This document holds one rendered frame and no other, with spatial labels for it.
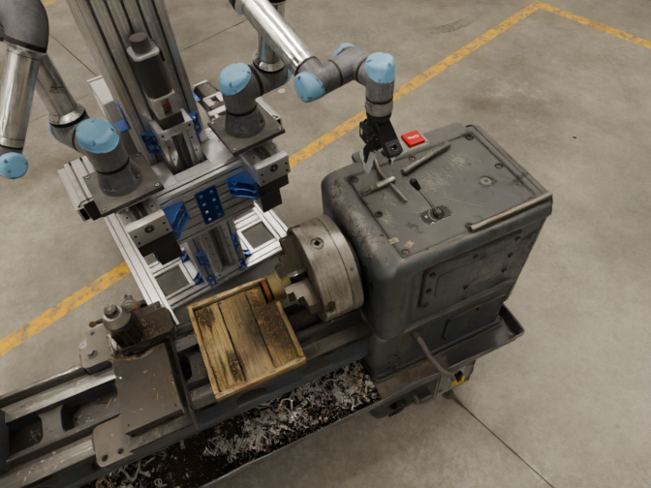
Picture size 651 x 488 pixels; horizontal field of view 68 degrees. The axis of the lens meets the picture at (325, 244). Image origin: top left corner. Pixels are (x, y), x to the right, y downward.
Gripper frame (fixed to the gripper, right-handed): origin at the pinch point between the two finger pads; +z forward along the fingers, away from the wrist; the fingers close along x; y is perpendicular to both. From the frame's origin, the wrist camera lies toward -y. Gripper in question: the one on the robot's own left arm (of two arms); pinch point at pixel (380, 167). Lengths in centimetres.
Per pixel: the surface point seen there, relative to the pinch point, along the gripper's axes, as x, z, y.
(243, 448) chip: 71, 75, -35
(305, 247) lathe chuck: 31.0, 5.9, -13.4
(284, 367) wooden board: 48, 39, -29
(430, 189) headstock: -11.3, 4.1, -11.5
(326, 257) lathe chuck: 26.6, 7.2, -18.4
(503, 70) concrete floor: -212, 129, 174
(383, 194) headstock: 2.4, 4.1, -6.7
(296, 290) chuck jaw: 36.9, 18.7, -17.9
